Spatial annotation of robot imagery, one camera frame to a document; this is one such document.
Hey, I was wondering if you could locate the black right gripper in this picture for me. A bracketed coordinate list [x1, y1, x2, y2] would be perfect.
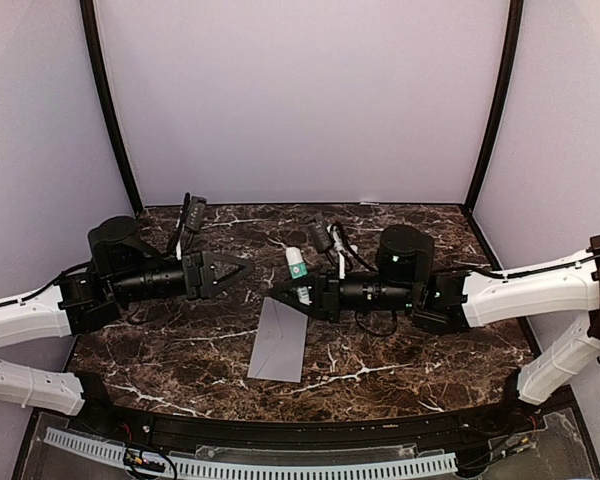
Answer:
[269, 263, 417, 325]

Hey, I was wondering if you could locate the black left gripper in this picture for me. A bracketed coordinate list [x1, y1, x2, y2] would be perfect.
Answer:
[111, 249, 256, 304]

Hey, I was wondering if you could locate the white green glue stick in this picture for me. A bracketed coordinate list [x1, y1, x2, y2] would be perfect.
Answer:
[285, 247, 311, 305]

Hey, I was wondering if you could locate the grey paper envelope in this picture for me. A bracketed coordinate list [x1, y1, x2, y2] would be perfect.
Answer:
[247, 297, 308, 383]

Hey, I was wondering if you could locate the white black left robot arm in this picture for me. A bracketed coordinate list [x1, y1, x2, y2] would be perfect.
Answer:
[0, 216, 254, 436]

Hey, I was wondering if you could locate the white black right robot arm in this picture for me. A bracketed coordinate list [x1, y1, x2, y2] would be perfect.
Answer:
[269, 225, 600, 434]

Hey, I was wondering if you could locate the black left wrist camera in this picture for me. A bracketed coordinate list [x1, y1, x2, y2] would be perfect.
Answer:
[168, 192, 207, 258]

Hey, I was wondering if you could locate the white slotted cable duct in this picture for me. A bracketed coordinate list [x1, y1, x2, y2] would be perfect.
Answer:
[43, 427, 458, 479]

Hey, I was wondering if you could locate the black front frame rail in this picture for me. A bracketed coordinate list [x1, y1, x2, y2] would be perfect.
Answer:
[69, 405, 545, 452]

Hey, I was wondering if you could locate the black left corner post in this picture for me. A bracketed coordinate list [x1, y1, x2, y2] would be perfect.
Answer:
[79, 0, 144, 216]

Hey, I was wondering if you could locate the black corner post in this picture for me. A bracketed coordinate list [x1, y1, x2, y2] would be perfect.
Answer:
[79, 0, 144, 216]
[463, 0, 524, 216]

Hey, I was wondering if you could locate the black right corner post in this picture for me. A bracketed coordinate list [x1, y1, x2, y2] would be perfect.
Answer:
[463, 0, 524, 216]

